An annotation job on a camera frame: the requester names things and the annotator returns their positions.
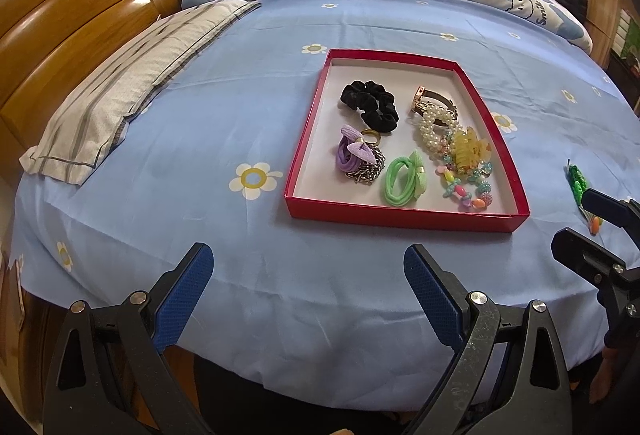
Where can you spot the rose gold wristwatch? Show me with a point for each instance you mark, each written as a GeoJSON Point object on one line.
{"type": "Point", "coordinates": [432, 102]}

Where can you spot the black scrunchie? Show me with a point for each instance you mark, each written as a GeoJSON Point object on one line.
{"type": "Point", "coordinates": [370, 102]}

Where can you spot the green hair clip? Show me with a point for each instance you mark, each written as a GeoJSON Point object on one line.
{"type": "Point", "coordinates": [579, 185]}

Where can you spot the blue floral bed sheet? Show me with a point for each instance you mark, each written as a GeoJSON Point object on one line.
{"type": "Point", "coordinates": [250, 265]}

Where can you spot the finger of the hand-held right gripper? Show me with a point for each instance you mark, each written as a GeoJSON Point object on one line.
{"type": "Point", "coordinates": [602, 204]}
{"type": "Point", "coordinates": [585, 252]}

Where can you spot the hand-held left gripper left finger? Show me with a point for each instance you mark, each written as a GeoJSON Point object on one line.
{"type": "Point", "coordinates": [182, 295]}

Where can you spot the red shallow box tray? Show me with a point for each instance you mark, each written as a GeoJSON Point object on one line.
{"type": "Point", "coordinates": [400, 210]}

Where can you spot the yellow hair claw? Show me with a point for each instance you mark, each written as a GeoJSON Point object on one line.
{"type": "Point", "coordinates": [470, 149]}

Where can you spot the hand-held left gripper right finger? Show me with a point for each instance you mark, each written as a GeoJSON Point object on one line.
{"type": "Point", "coordinates": [432, 297]}

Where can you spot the person's right hand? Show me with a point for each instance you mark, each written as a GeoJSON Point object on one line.
{"type": "Point", "coordinates": [602, 375]}

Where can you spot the wooden headboard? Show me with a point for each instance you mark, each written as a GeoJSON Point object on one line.
{"type": "Point", "coordinates": [70, 45]}

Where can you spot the grey striped pillow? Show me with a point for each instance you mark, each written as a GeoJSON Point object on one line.
{"type": "Point", "coordinates": [135, 80]}

